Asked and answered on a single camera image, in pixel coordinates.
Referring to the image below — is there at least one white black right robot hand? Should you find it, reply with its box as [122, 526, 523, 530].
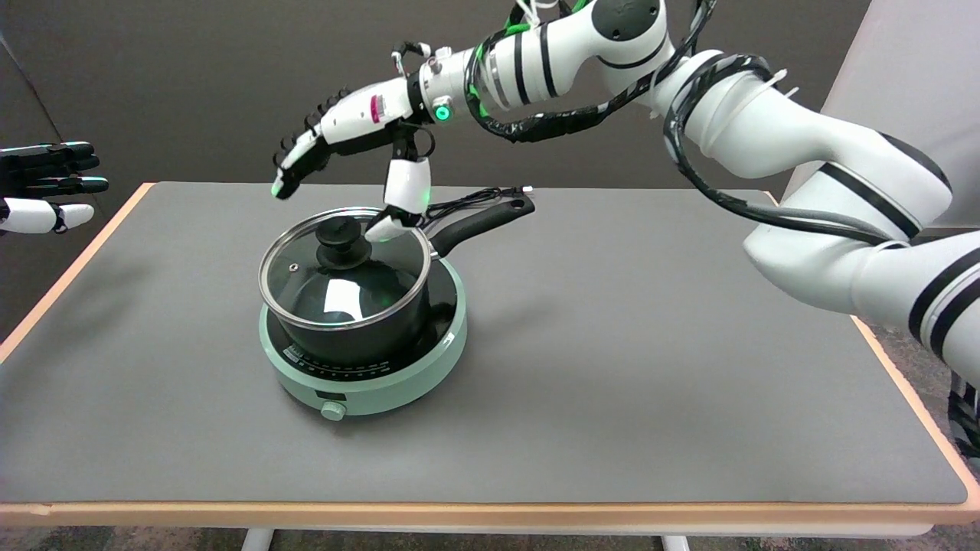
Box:
[270, 75, 436, 243]

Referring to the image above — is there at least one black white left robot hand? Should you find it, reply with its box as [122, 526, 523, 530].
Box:
[0, 141, 110, 235]

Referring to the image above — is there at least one glass pot lid black knob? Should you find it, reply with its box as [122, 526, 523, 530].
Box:
[257, 207, 431, 331]

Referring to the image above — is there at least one green round induction cooker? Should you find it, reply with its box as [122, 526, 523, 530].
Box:
[258, 259, 468, 422]

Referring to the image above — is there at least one black power cord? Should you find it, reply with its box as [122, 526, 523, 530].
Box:
[423, 184, 534, 223]

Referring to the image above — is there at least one black saucepan with handle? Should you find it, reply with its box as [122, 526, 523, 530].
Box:
[260, 195, 536, 367]

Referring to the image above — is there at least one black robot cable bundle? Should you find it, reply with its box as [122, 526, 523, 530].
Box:
[464, 0, 908, 247]

